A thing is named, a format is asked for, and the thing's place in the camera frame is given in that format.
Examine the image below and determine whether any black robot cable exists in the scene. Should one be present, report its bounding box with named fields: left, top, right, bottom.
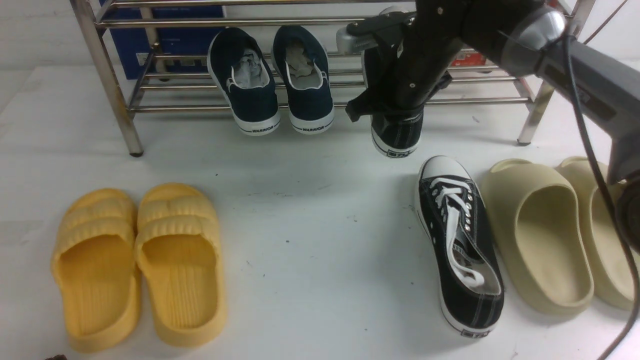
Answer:
left=562, top=35, right=640, bottom=360

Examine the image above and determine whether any left navy canvas shoe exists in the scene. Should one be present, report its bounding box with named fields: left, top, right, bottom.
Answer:
left=206, top=27, right=281, bottom=136

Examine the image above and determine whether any right beige foam slide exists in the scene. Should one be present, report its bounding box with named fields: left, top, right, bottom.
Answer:
left=556, top=156, right=634, bottom=311

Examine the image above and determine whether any right yellow rubber slipper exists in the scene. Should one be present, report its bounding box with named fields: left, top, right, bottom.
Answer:
left=134, top=182, right=227, bottom=347

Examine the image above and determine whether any yellow rubber slipper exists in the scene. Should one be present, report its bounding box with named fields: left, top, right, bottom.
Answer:
left=134, top=182, right=227, bottom=347
left=50, top=187, right=142, bottom=353

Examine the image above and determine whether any black canvas sneaker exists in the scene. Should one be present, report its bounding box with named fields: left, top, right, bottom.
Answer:
left=414, top=155, right=505, bottom=338
left=361, top=48, right=425, bottom=158

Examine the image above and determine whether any stainless steel shoe rack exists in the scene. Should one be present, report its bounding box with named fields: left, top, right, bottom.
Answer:
left=70, top=0, right=596, bottom=158

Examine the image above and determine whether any left beige foam slide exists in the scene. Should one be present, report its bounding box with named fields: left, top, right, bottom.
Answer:
left=480, top=158, right=595, bottom=317

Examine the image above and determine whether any right navy canvas shoe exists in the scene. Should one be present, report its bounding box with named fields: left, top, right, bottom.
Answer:
left=270, top=25, right=335, bottom=135

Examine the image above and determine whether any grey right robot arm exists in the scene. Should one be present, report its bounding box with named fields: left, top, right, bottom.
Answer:
left=346, top=0, right=640, bottom=251

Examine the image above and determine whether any beige foam slide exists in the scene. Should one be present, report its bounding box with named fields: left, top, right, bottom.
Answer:
left=480, top=158, right=595, bottom=317
left=556, top=156, right=634, bottom=311

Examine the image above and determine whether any blue cardboard box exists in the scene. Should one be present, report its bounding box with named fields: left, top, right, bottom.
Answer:
left=110, top=6, right=226, bottom=80

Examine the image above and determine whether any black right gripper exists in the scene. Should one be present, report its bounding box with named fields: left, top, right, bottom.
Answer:
left=345, top=0, right=481, bottom=123

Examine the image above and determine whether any navy canvas shoe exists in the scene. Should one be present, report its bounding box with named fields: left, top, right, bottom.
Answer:
left=206, top=27, right=281, bottom=136
left=270, top=25, right=335, bottom=135

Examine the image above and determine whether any left yellow rubber slipper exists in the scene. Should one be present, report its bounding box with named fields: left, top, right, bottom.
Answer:
left=50, top=187, right=142, bottom=353

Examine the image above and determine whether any red cardboard box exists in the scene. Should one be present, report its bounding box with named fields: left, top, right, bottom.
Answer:
left=450, top=48, right=487, bottom=68

